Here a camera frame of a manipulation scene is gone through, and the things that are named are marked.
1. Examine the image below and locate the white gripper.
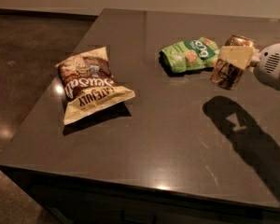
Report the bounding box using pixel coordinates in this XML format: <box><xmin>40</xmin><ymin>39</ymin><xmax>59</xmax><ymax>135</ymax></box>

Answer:
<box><xmin>218</xmin><ymin>43</ymin><xmax>280</xmax><ymax>91</ymax></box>

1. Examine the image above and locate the orange soda can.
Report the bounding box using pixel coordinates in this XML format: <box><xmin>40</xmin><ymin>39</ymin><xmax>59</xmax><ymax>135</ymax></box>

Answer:
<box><xmin>210</xmin><ymin>35</ymin><xmax>255</xmax><ymax>90</ymax></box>

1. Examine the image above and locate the green snack bag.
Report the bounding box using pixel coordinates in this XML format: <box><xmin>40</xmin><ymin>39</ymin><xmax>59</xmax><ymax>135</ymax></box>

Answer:
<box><xmin>161</xmin><ymin>37</ymin><xmax>219</xmax><ymax>74</ymax></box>

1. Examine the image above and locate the brown and cream chip bag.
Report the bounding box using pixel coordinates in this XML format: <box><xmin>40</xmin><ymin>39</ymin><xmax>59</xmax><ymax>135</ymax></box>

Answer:
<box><xmin>55</xmin><ymin>47</ymin><xmax>135</xmax><ymax>125</ymax></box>

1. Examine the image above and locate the dark cabinet under table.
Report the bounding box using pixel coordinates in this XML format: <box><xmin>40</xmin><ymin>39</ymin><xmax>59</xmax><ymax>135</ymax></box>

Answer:
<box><xmin>0</xmin><ymin>164</ymin><xmax>280</xmax><ymax>224</ymax></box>

